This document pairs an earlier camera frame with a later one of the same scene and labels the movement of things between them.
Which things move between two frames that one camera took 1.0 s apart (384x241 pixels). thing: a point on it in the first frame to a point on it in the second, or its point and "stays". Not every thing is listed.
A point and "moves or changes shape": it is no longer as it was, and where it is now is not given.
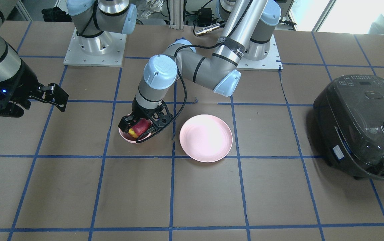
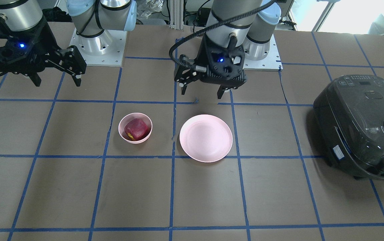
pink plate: [206, 138] stays
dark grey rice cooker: [361, 120] stays
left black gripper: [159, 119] to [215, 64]
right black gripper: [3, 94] to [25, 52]
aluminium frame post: [176, 16] stays
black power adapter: [205, 16] stays
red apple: [136, 130] moves or changes shape
